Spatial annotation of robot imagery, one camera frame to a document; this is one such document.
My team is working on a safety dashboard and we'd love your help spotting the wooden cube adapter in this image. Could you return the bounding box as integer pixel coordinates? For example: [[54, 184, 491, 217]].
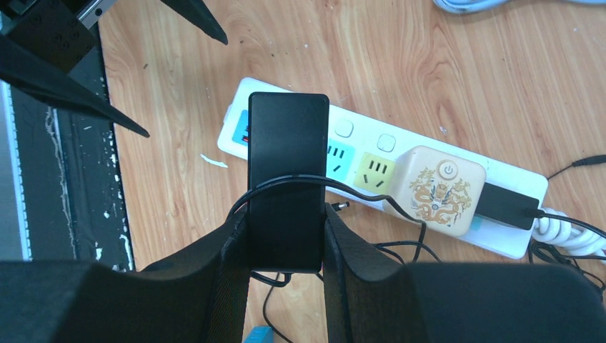
[[387, 146, 487, 237]]

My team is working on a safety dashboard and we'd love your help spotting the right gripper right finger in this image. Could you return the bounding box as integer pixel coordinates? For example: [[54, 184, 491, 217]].
[[323, 206, 605, 342]]

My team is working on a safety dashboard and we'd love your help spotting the small blue charger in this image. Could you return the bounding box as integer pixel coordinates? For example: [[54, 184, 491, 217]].
[[242, 326, 274, 343]]

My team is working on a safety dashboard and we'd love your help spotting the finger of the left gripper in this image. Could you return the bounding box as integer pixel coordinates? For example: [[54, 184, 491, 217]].
[[1, 36, 150, 138], [162, 0, 229, 45]]

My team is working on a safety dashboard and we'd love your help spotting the black mounting rail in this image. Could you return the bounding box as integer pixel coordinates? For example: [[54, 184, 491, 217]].
[[1, 1, 135, 272]]

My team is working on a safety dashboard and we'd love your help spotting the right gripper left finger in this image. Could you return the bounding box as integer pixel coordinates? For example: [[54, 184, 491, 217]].
[[1, 210, 249, 342]]

